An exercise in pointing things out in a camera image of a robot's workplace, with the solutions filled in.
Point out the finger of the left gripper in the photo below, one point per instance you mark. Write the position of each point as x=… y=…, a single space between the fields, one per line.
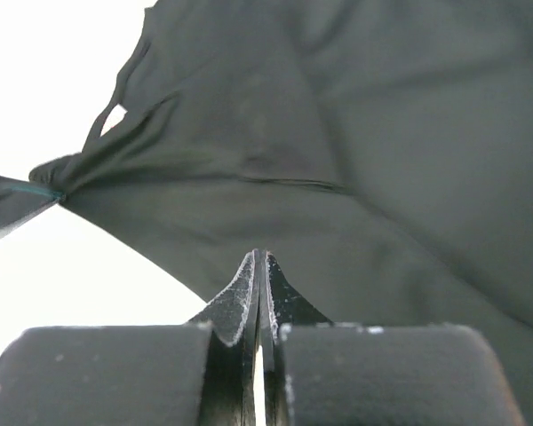
x=20 y=201

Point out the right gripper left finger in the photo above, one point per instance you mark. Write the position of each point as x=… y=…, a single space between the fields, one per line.
x=197 y=373

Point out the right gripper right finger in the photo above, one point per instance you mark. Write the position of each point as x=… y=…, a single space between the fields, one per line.
x=320 y=372

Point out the black t-shirt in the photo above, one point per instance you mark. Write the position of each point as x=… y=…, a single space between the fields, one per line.
x=381 y=150

